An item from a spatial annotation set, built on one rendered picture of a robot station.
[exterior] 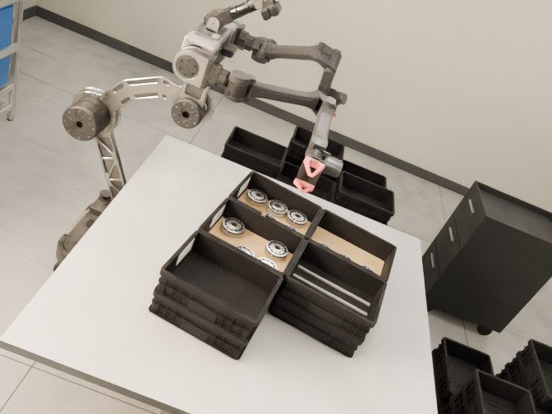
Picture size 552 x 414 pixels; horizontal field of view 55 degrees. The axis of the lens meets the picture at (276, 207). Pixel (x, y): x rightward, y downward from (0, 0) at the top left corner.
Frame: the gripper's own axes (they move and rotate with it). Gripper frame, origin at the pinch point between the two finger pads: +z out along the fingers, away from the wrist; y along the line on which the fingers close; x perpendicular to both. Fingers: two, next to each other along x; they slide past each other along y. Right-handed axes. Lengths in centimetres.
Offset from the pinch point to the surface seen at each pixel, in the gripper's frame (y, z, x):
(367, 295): 62, -41, -50
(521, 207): 55, -191, -156
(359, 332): 60, -14, -47
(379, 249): 56, -71, -52
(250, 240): 62, -44, 7
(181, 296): 61, 6, 23
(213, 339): 71, 9, 6
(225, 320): 60, 8, 5
